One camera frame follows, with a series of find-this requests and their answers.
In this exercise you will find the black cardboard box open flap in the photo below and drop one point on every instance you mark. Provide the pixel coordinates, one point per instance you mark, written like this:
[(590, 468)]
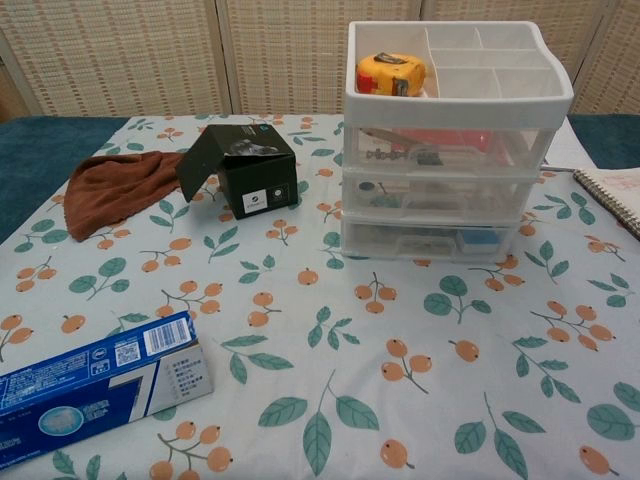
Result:
[(260, 177)]

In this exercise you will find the clear drawer with red item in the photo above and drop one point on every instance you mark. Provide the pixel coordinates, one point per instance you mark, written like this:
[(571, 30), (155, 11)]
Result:
[(450, 160)]

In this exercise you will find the blue item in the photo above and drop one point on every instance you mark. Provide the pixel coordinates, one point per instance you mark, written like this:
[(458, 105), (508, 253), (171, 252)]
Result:
[(480, 240)]

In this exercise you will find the white plastic drawer organizer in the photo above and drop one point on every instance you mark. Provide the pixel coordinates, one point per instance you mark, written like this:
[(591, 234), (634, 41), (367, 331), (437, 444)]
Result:
[(460, 102)]

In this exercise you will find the blue toothpaste box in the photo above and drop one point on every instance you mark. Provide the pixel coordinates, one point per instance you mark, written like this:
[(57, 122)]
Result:
[(75, 390)]

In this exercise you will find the floral fruit print tablecloth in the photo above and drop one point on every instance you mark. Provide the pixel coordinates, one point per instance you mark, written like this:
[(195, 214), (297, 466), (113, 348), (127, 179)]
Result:
[(320, 350)]

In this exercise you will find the red plastic item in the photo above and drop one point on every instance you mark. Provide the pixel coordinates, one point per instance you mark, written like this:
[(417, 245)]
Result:
[(450, 139)]

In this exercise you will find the yellow tape measure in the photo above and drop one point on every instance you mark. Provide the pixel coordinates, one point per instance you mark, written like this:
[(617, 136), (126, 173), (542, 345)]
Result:
[(387, 72)]

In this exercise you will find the brown towel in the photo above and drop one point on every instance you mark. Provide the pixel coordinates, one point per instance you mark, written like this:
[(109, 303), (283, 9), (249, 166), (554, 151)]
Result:
[(115, 185)]

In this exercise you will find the woven folding screen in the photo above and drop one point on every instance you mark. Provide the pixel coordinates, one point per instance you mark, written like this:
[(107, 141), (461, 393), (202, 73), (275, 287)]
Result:
[(150, 55)]

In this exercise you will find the spiral sketch notebook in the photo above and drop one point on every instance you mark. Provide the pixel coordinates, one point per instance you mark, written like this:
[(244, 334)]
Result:
[(617, 192)]

